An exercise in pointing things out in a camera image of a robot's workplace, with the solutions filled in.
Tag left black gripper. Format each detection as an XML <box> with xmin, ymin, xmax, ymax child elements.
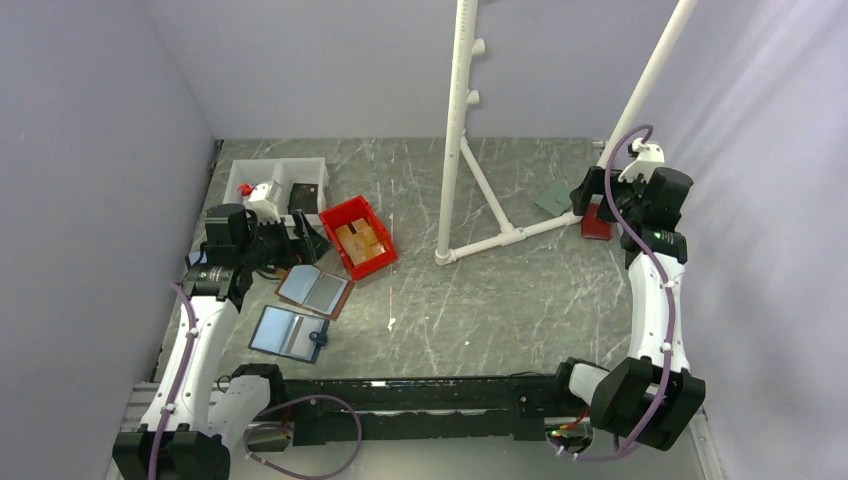
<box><xmin>238</xmin><ymin>209</ymin><xmax>332</xmax><ymax>272</ymax></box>

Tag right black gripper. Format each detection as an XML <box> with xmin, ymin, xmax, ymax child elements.
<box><xmin>569</xmin><ymin>166</ymin><xmax>652</xmax><ymax>225</ymax></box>

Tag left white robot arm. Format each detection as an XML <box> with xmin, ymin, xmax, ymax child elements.
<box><xmin>112</xmin><ymin>203</ymin><xmax>331</xmax><ymax>479</ymax></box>

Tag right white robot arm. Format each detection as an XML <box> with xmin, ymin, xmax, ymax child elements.
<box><xmin>550</xmin><ymin>166</ymin><xmax>706</xmax><ymax>461</ymax></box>

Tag navy blue card holder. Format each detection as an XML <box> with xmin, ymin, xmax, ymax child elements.
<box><xmin>248</xmin><ymin>305</ymin><xmax>331</xmax><ymax>364</ymax></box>

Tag red plastic bin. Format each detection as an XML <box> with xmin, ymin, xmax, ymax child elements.
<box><xmin>318</xmin><ymin>195</ymin><xmax>398</xmax><ymax>281</ymax></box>

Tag brown boxes in red bin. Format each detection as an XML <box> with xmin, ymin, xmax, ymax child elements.
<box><xmin>334</xmin><ymin>218</ymin><xmax>386</xmax><ymax>266</ymax></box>

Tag black wallet in bin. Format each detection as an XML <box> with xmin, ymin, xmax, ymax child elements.
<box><xmin>288</xmin><ymin>183</ymin><xmax>320</xmax><ymax>214</ymax></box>

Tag red leather wallet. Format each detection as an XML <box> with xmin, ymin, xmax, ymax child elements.
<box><xmin>580</xmin><ymin>203</ymin><xmax>612</xmax><ymax>241</ymax></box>

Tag white two-compartment bin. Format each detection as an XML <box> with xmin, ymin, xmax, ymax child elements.
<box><xmin>222</xmin><ymin>157</ymin><xmax>329</xmax><ymax>228</ymax></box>

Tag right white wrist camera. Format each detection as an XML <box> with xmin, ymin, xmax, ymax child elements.
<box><xmin>618</xmin><ymin>137</ymin><xmax>665</xmax><ymax>183</ymax></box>

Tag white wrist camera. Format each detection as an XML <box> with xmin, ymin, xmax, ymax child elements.
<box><xmin>238</xmin><ymin>180</ymin><xmax>282</xmax><ymax>223</ymax></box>
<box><xmin>618</xmin><ymin>137</ymin><xmax>665</xmax><ymax>183</ymax></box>

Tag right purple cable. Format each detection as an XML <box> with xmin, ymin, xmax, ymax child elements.
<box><xmin>555</xmin><ymin>123</ymin><xmax>678</xmax><ymax>464</ymax></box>

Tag purple cable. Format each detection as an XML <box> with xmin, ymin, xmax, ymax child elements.
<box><xmin>555</xmin><ymin>123</ymin><xmax>678</xmax><ymax>464</ymax></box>
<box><xmin>146</xmin><ymin>281</ymin><xmax>200</xmax><ymax>480</ymax></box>

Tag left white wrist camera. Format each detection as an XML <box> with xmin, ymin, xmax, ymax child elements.
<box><xmin>238</xmin><ymin>180</ymin><xmax>282</xmax><ymax>223</ymax></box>

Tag white PVC pipe frame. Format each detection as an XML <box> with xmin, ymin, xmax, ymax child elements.
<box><xmin>434</xmin><ymin>1</ymin><xmax>696</xmax><ymax>266</ymax></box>

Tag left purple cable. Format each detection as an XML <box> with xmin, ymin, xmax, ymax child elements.
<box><xmin>146</xmin><ymin>281</ymin><xmax>200</xmax><ymax>480</ymax></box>

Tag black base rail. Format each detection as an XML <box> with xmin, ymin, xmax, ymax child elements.
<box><xmin>252</xmin><ymin>372</ymin><xmax>589</xmax><ymax>446</ymax></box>

